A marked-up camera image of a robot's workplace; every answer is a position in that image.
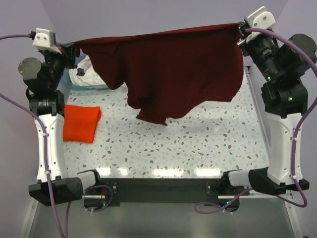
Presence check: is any dark red t-shirt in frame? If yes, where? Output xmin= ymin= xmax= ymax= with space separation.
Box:
xmin=77 ymin=23 xmax=244 ymax=124

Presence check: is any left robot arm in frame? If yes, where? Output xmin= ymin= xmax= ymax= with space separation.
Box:
xmin=18 ymin=43 xmax=100 ymax=206

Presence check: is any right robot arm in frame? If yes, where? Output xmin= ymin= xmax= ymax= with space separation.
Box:
xmin=218 ymin=22 xmax=317 ymax=196

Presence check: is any teal plastic basket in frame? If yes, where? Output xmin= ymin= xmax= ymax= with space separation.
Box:
xmin=61 ymin=55 xmax=109 ymax=91

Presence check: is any white t-shirt with black print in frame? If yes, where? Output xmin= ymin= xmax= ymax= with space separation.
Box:
xmin=68 ymin=55 xmax=107 ymax=88

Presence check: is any folded orange t-shirt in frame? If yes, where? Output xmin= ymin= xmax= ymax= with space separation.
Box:
xmin=63 ymin=105 xmax=102 ymax=143

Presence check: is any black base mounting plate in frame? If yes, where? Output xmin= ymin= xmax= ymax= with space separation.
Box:
xmin=84 ymin=178 xmax=242 ymax=210

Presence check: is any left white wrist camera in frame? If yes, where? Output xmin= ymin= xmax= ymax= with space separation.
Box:
xmin=32 ymin=28 xmax=62 ymax=54

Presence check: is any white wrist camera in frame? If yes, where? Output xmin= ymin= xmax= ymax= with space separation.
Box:
xmin=244 ymin=6 xmax=276 ymax=30
xmin=32 ymin=28 xmax=62 ymax=54

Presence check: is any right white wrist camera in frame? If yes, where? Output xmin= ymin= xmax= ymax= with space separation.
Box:
xmin=244 ymin=6 xmax=276 ymax=30

